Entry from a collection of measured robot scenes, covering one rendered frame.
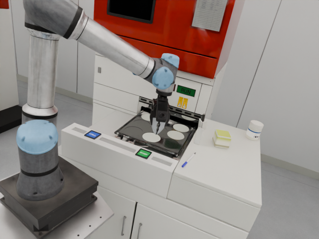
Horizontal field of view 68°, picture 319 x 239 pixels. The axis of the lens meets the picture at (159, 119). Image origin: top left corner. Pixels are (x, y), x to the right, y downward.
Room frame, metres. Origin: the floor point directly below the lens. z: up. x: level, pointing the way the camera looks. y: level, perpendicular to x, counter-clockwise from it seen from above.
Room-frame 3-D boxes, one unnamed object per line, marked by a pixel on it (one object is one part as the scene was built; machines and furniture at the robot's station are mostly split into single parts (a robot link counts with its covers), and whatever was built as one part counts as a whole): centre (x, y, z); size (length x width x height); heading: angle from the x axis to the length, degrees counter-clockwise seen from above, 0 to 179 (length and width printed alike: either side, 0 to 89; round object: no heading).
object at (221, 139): (1.06, -0.33, 1.00); 0.07 x 0.07 x 0.07; 2
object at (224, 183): (1.02, -0.35, 0.89); 0.62 x 0.35 x 0.14; 164
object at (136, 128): (1.22, -0.01, 0.90); 0.34 x 0.34 x 0.01; 74
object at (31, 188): (0.63, 0.37, 0.96); 0.15 x 0.15 x 0.10
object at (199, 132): (1.05, -0.21, 1.03); 0.06 x 0.04 x 0.13; 164
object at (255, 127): (1.21, -0.53, 1.01); 0.07 x 0.07 x 0.10
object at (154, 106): (0.99, 0.01, 1.16); 0.09 x 0.08 x 0.12; 12
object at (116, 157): (0.89, 0.16, 0.89); 0.55 x 0.09 x 0.14; 74
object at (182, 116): (1.43, -0.05, 0.89); 0.44 x 0.02 x 0.10; 74
